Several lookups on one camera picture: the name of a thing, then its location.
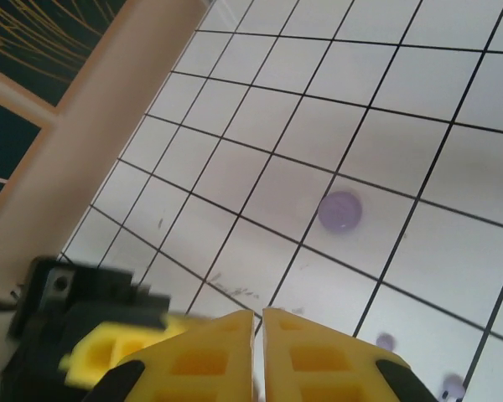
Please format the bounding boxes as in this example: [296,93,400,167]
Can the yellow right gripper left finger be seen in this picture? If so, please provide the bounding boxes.
[91,309,255,402]

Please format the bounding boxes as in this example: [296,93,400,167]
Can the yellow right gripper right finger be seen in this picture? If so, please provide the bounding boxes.
[262,307,439,402]

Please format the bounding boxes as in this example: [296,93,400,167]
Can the purple earbud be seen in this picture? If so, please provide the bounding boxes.
[376,332,397,352]
[439,374,466,401]

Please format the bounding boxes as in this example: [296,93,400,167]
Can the purple round charging case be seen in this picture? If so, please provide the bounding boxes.
[317,190,364,234]

